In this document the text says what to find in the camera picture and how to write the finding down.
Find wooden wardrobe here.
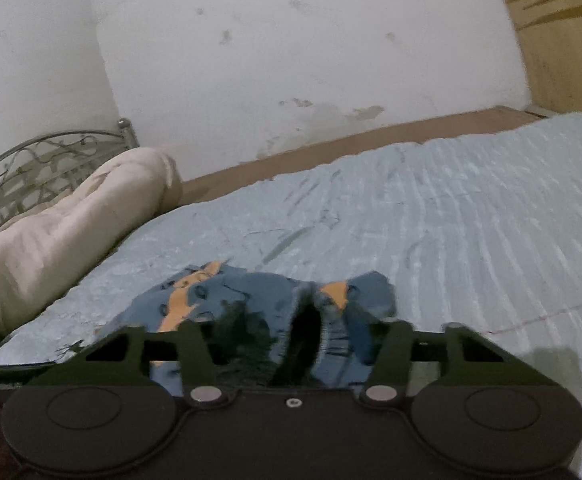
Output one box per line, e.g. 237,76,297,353
488,0,582,118

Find brown bed frame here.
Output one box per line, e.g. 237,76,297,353
178,105,549,206

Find beige rolled blanket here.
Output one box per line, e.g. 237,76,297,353
0,146,184,366

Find grey metal headboard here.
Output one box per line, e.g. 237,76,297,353
0,117,144,256

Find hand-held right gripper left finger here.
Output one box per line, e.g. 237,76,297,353
78,310,282,403

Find blue pants with orange print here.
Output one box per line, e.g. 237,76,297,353
96,260,399,391

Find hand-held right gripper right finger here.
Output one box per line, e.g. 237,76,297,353
276,302,509,403

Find light blue ribbed bed sheet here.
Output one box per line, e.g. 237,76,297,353
0,112,582,480

